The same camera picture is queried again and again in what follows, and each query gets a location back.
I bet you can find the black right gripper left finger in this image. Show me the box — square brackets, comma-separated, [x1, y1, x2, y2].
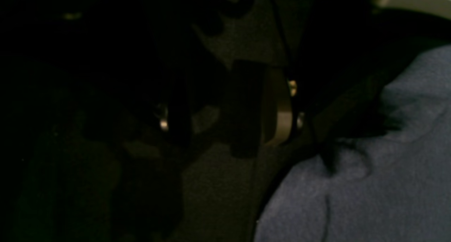
[140, 0, 226, 145]

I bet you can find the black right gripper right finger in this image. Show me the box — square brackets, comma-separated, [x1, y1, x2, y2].
[229, 0, 451, 158]

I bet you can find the light blue t-shirt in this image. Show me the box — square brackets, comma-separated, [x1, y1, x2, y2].
[253, 45, 451, 242]

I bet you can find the black table cloth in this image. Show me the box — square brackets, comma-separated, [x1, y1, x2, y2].
[1, 0, 450, 242]

